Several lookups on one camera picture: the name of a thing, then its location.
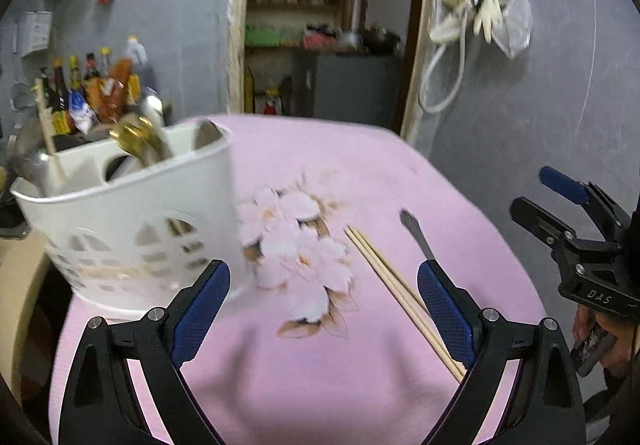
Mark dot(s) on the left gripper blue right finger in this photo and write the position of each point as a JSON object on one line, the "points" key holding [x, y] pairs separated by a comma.
{"points": [[448, 306]]}

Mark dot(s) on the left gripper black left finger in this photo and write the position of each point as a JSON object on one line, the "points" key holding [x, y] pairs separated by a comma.
{"points": [[193, 311]]}

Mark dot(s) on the wooden chopstick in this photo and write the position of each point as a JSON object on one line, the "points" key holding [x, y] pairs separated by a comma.
{"points": [[389, 266], [413, 310]]}

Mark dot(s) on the large steel spoon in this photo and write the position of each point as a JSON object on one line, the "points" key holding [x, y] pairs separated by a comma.
{"points": [[33, 167]]}

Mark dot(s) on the right hand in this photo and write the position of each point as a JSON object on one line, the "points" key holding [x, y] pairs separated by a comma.
{"points": [[606, 339]]}

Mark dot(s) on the white plastic utensil holder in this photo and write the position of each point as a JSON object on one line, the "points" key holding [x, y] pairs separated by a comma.
{"points": [[131, 243]]}

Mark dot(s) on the pink floral tablecloth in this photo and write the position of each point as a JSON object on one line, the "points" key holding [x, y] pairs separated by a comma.
{"points": [[317, 351]]}

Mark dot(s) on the orange snack packet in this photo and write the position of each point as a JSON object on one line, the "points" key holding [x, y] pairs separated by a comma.
{"points": [[115, 91]]}

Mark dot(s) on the large clear oil bottle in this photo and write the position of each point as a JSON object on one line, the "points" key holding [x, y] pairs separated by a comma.
{"points": [[136, 52]]}

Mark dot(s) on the grey cabinet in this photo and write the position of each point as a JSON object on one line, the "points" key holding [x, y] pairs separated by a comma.
{"points": [[345, 87]]}

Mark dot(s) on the wooden spatula in holder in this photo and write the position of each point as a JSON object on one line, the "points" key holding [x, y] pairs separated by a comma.
{"points": [[50, 135]]}

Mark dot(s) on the dark soy sauce bottle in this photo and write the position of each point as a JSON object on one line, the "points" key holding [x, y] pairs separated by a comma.
{"points": [[61, 122]]}

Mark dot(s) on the clear plastic bag on hook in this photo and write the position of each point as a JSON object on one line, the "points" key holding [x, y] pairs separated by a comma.
{"points": [[512, 35]]}

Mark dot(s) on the white gloves on hook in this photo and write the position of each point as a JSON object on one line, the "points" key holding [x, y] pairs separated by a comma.
{"points": [[483, 15]]}

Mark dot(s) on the gold handled utensil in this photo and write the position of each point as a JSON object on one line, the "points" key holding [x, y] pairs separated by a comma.
{"points": [[138, 138]]}

